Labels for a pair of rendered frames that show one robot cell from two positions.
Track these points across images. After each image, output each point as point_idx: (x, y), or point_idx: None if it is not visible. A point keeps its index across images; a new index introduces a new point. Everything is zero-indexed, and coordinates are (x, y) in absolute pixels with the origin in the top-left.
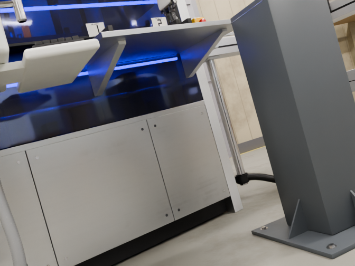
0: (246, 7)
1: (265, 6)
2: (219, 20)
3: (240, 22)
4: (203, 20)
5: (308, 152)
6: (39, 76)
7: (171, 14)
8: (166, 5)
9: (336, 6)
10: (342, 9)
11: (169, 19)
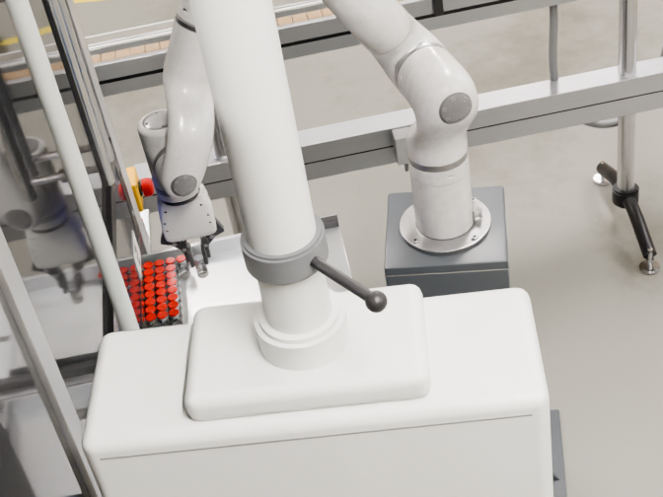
0: (448, 266)
1: (500, 277)
2: (348, 265)
3: (416, 281)
4: (152, 185)
5: None
6: None
7: (206, 249)
8: (202, 236)
9: (281, 40)
10: (293, 48)
11: (192, 256)
